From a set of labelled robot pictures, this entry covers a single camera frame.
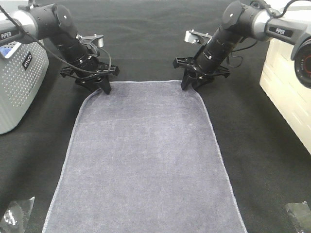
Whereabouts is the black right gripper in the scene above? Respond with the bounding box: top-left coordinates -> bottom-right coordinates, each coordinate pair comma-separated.
173,57 -> 230,90

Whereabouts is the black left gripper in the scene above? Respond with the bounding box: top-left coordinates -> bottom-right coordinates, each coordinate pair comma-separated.
60,62 -> 120,95

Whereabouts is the grey-blue towel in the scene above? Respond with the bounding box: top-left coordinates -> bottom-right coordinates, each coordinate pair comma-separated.
43,80 -> 246,233

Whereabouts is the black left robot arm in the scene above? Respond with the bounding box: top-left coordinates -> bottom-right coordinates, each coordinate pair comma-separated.
0,0 -> 119,94

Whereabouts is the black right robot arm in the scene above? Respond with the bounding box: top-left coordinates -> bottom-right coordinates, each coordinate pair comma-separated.
173,0 -> 311,90

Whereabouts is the grey perforated plastic basket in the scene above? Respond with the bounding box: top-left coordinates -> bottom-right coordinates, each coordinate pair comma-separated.
0,42 -> 49,134

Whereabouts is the white storage box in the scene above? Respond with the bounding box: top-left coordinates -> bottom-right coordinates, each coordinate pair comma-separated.
259,21 -> 311,156

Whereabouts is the blue cloth in basket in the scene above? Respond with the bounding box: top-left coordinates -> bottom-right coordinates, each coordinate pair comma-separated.
0,42 -> 20,57

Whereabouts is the black table cloth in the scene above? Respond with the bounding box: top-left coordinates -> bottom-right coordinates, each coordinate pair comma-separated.
0,0 -> 311,233

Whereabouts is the left clear tape strip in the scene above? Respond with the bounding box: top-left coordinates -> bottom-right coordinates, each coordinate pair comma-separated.
0,197 -> 35,233

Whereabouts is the clear tape strip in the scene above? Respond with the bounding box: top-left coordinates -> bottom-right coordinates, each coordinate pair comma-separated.
284,201 -> 311,233
0,197 -> 35,233

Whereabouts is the right clear tape strip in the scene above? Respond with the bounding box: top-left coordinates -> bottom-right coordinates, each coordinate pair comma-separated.
284,201 -> 311,233

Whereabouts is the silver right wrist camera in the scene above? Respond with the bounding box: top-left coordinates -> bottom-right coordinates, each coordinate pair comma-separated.
184,30 -> 212,45

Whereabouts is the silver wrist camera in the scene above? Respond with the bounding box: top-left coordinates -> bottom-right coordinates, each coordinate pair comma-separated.
184,30 -> 212,45
76,34 -> 104,48

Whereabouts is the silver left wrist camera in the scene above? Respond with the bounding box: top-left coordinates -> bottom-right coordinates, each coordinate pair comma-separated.
76,34 -> 104,48

